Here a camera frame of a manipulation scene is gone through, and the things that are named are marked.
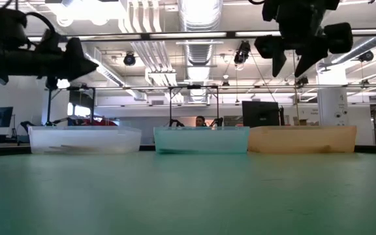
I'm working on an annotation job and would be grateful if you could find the silver ceiling duct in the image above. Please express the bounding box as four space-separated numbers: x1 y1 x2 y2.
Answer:
330 35 376 65

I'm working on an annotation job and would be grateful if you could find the black rail with light strips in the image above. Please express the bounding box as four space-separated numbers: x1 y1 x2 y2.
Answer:
27 28 376 42

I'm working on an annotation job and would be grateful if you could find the black ceiling fixture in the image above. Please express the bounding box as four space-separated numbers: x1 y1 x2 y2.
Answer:
294 75 309 88

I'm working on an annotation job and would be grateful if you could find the thin hanging cable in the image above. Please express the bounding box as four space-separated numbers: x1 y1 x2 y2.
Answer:
291 76 298 127

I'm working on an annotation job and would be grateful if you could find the teal plastic bin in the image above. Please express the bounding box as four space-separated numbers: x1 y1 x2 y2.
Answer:
153 126 251 155

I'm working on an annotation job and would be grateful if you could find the white ceiling duct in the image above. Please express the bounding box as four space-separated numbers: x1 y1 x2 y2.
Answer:
46 0 127 27

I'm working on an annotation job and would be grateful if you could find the black workstation frame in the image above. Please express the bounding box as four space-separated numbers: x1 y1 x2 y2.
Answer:
46 85 221 128

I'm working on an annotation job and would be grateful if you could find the white pillar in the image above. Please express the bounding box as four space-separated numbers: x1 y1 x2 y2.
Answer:
317 65 349 127

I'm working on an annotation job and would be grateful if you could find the orange plastic bin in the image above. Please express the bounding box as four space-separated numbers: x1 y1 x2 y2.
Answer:
248 125 358 154

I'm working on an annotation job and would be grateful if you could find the black ceiling spotlight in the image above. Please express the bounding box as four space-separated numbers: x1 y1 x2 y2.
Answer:
233 40 251 66
123 52 136 67
358 50 375 63

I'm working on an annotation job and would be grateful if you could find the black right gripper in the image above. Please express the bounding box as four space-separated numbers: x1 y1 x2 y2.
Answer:
254 0 354 78

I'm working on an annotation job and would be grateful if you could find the clear plastic bin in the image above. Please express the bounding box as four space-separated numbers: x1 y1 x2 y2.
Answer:
28 125 142 155

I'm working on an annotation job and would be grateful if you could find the silver ribbed ventilation duct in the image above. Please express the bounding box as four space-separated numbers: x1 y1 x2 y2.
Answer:
178 0 223 102

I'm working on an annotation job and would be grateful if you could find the black monitor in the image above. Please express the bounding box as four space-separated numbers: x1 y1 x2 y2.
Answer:
242 101 280 129

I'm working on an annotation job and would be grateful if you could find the red object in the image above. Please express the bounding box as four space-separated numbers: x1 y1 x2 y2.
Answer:
67 117 119 127

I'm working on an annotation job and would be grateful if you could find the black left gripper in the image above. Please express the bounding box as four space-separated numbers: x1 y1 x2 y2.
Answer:
0 31 99 86

